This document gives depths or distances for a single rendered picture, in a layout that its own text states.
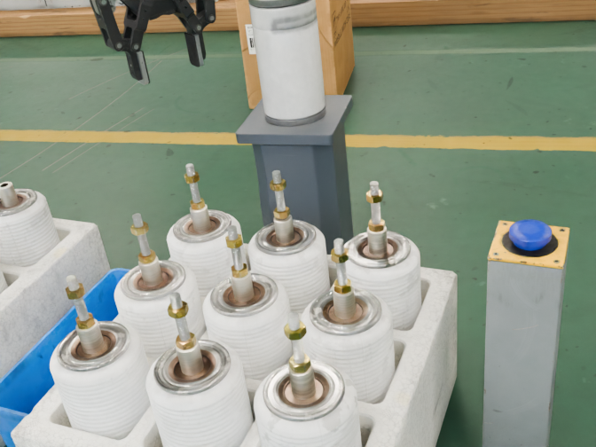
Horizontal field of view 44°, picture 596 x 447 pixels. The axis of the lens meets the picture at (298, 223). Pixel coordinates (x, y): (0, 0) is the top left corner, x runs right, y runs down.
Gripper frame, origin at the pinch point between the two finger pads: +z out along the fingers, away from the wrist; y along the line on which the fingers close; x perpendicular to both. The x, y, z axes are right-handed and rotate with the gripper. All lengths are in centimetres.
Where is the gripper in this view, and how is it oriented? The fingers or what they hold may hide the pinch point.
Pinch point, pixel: (168, 62)
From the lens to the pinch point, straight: 86.1
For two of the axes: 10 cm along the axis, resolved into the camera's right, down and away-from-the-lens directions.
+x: 5.8, 3.7, -7.2
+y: -8.0, 3.8, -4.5
